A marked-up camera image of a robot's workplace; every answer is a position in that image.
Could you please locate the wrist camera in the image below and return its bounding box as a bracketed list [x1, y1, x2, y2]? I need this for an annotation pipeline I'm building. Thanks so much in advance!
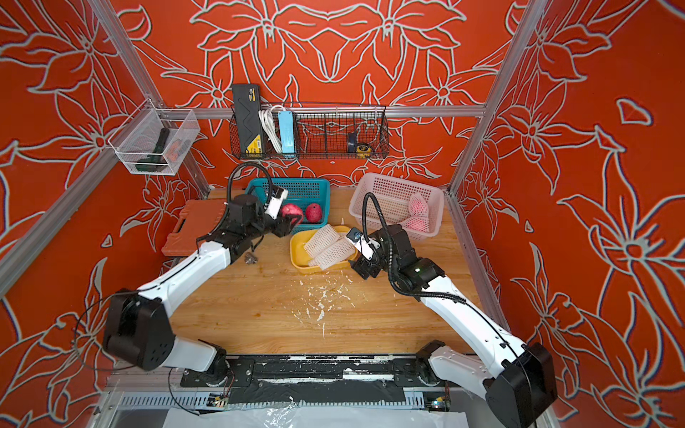
[345, 228, 380, 261]
[265, 187, 288, 219]

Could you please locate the yellow tape measure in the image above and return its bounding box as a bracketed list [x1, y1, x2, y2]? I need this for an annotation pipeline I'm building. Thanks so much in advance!
[355, 144, 373, 159]

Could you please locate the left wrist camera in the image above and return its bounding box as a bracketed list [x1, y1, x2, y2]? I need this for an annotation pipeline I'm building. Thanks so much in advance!
[265, 187, 288, 219]

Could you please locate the black wire wall basket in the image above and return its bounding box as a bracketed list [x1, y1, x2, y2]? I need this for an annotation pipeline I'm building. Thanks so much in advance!
[228, 103, 390, 161]

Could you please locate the light blue power bank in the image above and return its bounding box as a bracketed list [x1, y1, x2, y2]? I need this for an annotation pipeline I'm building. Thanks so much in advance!
[278, 111, 296, 157]

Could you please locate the white foam net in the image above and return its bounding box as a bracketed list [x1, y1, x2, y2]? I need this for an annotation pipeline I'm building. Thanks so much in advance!
[304, 225, 341, 259]
[312, 237, 357, 270]

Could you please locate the clear acrylic wall box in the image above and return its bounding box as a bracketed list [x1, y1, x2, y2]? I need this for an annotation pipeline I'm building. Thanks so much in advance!
[108, 100, 201, 176]

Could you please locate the dark green tool handle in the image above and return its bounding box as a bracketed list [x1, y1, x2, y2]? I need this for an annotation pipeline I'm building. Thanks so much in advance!
[135, 128, 171, 172]

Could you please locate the black rectangular device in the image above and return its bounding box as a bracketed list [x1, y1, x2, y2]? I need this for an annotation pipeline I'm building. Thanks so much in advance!
[232, 84, 264, 159]

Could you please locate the teal plastic basket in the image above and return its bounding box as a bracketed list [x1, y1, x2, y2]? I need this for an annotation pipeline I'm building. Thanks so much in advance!
[272, 178, 331, 235]

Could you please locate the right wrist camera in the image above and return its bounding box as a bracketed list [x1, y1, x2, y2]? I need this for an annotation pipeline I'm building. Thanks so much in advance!
[345, 228, 380, 261]

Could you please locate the yellow plastic tray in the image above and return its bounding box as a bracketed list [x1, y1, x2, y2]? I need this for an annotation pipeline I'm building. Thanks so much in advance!
[290, 226, 358, 275]

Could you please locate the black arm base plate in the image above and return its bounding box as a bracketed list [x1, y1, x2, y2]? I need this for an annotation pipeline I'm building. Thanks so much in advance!
[179, 355, 467, 389]

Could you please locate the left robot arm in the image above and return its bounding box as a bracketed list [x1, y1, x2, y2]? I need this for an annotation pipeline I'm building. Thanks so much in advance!
[102, 178, 301, 384]

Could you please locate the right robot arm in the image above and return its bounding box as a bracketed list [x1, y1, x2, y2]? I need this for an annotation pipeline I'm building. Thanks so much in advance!
[346, 193, 558, 427]

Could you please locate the white coiled cable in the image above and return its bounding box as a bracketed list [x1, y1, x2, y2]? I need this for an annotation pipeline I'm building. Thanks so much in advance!
[258, 105, 285, 154]

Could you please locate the orange tool case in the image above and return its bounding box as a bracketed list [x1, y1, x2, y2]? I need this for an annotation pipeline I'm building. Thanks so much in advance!
[162, 199, 225, 257]

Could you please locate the small grey metal part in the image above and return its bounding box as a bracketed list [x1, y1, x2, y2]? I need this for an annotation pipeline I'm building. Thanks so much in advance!
[244, 253, 259, 265]

